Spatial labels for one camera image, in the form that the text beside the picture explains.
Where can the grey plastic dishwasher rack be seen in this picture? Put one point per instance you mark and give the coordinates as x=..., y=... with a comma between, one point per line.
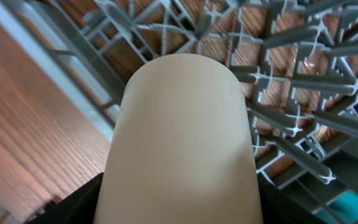
x=297, y=62

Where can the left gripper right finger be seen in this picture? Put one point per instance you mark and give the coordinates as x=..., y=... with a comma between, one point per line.
x=280, y=209

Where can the teal plastic serving tray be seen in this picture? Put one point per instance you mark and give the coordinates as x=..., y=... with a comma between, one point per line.
x=343, y=209

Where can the cream white plastic cup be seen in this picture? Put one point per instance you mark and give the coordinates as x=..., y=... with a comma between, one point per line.
x=181, y=150

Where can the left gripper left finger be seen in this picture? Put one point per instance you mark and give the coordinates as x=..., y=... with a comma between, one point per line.
x=78, y=208

